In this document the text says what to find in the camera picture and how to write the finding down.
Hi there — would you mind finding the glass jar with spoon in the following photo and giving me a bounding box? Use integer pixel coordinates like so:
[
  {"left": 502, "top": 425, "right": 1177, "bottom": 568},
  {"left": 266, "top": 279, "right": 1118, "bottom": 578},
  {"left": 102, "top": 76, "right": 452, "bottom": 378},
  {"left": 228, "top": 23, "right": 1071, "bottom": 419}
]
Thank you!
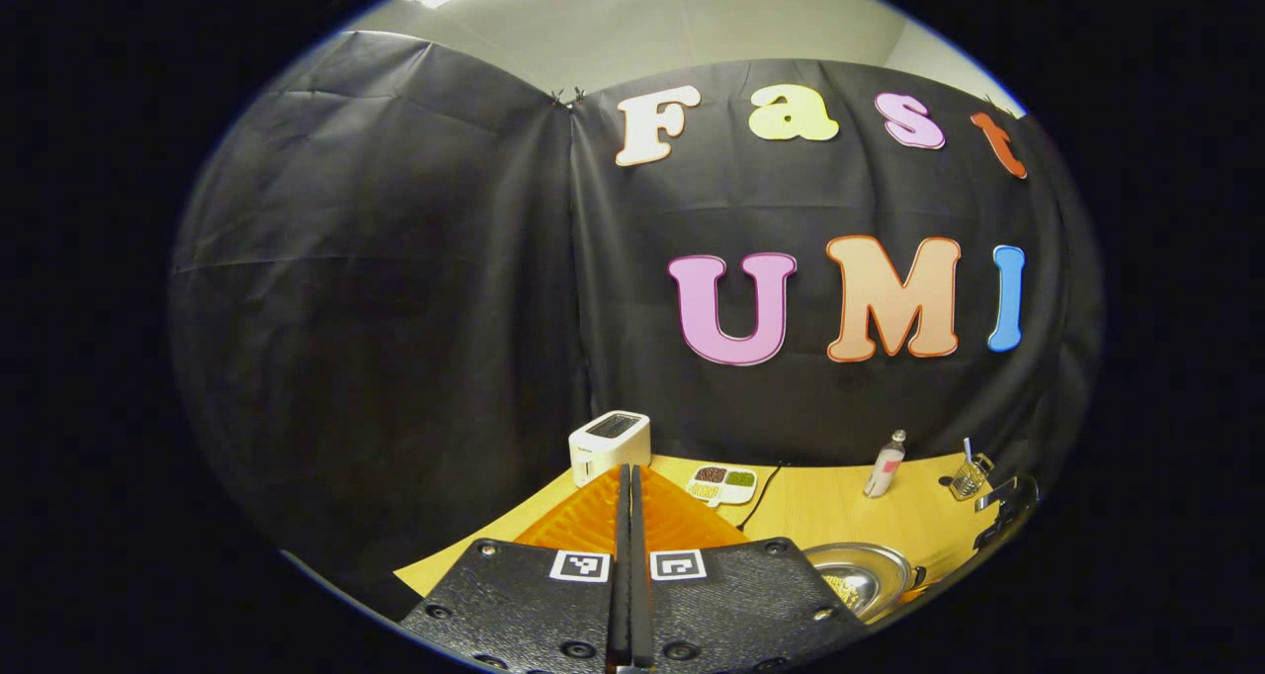
[{"left": 938, "top": 438, "right": 995, "bottom": 502}]

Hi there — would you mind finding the white divided dish of beans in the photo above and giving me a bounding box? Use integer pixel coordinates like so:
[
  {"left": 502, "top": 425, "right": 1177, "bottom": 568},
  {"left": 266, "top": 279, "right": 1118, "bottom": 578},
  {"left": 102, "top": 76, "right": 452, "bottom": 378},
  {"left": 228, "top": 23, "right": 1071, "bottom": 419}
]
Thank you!
[{"left": 685, "top": 464, "right": 759, "bottom": 509}]

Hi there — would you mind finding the white toaster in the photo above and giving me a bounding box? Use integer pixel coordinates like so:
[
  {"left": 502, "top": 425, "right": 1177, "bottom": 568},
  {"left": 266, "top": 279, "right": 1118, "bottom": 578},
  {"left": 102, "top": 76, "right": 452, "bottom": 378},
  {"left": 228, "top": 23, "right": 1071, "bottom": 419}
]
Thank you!
[{"left": 568, "top": 410, "right": 653, "bottom": 487}]

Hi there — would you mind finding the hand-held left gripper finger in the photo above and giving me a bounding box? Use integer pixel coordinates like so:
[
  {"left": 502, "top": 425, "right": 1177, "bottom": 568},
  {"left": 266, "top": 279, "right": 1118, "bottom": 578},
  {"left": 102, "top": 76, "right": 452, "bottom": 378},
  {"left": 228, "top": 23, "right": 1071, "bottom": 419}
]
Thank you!
[
  {"left": 631, "top": 463, "right": 873, "bottom": 673},
  {"left": 395, "top": 463, "right": 633, "bottom": 673}
]

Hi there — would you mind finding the black power cable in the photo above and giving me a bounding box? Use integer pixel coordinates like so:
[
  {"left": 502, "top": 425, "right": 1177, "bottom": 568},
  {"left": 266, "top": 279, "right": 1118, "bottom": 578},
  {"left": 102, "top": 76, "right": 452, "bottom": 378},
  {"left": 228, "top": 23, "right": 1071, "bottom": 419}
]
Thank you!
[{"left": 736, "top": 462, "right": 785, "bottom": 532}]

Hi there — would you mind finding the stainless steel pot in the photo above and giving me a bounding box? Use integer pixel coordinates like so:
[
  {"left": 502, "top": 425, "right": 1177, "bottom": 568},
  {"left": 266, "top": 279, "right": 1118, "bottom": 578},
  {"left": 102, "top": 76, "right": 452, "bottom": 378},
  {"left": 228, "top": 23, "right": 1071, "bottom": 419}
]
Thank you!
[{"left": 802, "top": 542, "right": 928, "bottom": 624}]

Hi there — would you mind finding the small bottle with pink label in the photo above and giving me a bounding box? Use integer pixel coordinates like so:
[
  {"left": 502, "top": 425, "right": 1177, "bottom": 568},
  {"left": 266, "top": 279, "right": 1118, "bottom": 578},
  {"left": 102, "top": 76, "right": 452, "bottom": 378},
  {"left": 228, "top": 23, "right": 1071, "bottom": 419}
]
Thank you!
[{"left": 863, "top": 430, "right": 907, "bottom": 499}]

